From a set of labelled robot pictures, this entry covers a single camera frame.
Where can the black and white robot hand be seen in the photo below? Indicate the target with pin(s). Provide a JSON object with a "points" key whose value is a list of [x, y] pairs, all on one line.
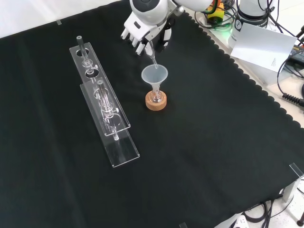
{"points": [[135, 26]]}

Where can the black bench cloth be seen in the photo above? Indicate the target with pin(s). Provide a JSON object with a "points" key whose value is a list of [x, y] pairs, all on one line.
{"points": [[190, 154]]}

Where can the pale white board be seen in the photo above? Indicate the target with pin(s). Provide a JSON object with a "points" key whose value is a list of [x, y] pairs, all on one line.
{"points": [[261, 45]]}

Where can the metal bench bracket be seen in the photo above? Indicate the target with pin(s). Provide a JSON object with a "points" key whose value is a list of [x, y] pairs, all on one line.
{"points": [[291, 190]]}

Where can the grey box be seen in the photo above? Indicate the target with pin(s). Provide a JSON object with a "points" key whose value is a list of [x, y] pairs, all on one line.
{"points": [[268, 76]]}

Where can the clear plastic funnel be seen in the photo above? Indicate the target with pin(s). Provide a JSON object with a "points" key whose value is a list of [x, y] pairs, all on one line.
{"points": [[154, 74]]}

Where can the yellow stop button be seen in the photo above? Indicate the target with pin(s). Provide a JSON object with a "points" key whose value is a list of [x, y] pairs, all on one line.
{"points": [[215, 15]]}

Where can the white power strip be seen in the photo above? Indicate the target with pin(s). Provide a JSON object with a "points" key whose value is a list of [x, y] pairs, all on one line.
{"points": [[240, 222]]}

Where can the small round-bottom glass flask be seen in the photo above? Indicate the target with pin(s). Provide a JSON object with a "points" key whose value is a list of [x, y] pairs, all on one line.
{"points": [[156, 98]]}

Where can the clear marker tab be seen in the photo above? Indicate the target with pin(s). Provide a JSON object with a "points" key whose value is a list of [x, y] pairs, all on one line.
{"points": [[59, 22], [183, 225]]}

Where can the clear acrylic funnel stand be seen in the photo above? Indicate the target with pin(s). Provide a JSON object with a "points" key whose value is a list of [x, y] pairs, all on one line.
{"points": [[121, 152]]}

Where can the black electronic device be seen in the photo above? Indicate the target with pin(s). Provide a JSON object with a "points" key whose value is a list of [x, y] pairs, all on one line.
{"points": [[297, 53]]}

